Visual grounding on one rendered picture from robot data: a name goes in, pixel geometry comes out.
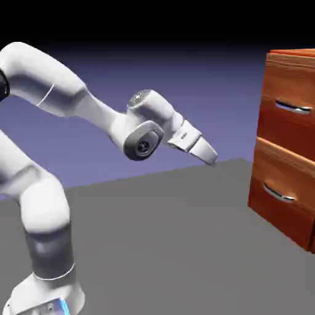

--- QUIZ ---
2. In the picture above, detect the wooden drawer front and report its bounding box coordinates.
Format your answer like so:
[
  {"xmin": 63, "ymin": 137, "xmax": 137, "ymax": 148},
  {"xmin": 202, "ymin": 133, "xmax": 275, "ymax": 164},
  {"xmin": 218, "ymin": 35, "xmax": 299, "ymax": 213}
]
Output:
[
  {"xmin": 247, "ymin": 137, "xmax": 315, "ymax": 252},
  {"xmin": 256, "ymin": 52, "xmax": 315, "ymax": 162}
]

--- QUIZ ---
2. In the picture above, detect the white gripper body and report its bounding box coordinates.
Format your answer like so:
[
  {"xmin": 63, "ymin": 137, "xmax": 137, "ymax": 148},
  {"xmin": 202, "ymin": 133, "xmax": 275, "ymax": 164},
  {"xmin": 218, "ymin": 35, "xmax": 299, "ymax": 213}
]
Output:
[{"xmin": 188, "ymin": 136, "xmax": 219, "ymax": 166}]

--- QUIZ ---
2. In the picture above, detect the reddish wooden cabinet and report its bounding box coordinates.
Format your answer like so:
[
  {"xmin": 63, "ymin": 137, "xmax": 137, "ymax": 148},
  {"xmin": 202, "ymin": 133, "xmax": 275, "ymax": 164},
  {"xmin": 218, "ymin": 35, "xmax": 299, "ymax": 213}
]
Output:
[{"xmin": 247, "ymin": 48, "xmax": 315, "ymax": 255}]

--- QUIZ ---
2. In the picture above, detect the curved silver drawer handle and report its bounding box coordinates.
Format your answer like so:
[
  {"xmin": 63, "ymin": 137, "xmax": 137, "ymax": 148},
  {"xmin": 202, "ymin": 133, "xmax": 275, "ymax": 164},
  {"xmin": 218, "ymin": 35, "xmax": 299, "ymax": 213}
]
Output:
[
  {"xmin": 274, "ymin": 99, "xmax": 313, "ymax": 115},
  {"xmin": 262, "ymin": 181, "xmax": 296, "ymax": 204}
]

